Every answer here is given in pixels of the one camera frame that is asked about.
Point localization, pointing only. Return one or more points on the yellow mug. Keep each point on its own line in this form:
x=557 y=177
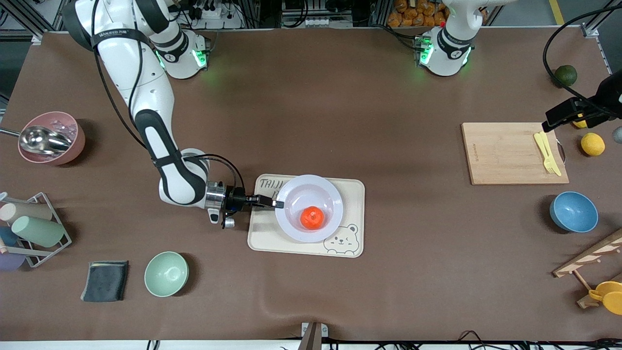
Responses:
x=610 y=296

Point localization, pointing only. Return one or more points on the aluminium frame rail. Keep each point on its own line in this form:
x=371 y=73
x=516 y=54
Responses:
x=590 y=31
x=34 y=39

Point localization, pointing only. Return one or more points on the cream tray with bear print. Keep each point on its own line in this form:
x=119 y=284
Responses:
x=260 y=238

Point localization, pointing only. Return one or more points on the white power strip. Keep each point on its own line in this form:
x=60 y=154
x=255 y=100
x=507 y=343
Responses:
x=316 y=22
x=214 y=19

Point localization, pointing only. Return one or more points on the metal table edge bracket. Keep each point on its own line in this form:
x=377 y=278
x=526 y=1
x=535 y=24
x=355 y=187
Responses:
x=324 y=331

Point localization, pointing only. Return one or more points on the orange snack bag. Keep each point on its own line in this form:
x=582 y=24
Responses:
x=403 y=12

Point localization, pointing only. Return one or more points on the beige cup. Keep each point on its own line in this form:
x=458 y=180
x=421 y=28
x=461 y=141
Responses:
x=26 y=212

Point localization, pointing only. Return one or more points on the yellow plastic fork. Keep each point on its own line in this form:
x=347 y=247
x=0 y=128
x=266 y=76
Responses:
x=540 y=146
x=550 y=153

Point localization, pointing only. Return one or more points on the metal scoop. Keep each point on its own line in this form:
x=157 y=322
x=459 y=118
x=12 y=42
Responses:
x=43 y=141

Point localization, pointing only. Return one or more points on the folded dark grey cloth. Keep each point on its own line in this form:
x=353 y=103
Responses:
x=104 y=282

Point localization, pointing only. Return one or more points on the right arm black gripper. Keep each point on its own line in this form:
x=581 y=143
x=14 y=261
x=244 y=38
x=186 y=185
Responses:
x=237 y=199

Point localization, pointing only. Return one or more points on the orange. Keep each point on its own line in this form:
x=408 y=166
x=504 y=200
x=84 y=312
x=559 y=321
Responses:
x=312 y=218

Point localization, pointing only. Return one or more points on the blue bowl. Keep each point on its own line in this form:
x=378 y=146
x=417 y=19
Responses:
x=574 y=212

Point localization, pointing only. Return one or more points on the dark green lime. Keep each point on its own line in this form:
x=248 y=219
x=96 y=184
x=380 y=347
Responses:
x=566 y=78

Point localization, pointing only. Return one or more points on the dark blue cup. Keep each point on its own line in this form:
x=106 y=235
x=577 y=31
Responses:
x=7 y=236

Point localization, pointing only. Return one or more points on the purple cup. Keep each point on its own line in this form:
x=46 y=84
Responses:
x=10 y=262

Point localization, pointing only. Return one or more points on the wooden mug rack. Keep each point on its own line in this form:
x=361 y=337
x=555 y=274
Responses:
x=588 y=255

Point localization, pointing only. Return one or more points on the mint green bowl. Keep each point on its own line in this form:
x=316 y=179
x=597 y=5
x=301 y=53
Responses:
x=166 y=274

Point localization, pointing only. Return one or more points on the yellow lemon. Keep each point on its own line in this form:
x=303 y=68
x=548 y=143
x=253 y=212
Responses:
x=593 y=144
x=579 y=124

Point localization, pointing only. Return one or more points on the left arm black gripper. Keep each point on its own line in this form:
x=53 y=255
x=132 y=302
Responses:
x=608 y=95

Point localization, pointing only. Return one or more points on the pink bowl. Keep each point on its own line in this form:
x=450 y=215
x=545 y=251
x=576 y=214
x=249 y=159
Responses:
x=73 y=150

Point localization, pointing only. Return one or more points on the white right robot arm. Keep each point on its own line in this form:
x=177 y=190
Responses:
x=146 y=92

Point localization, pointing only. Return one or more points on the mint green cup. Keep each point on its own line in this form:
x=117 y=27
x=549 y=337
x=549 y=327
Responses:
x=39 y=231

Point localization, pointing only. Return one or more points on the bamboo cutting board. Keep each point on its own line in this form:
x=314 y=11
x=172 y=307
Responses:
x=505 y=155

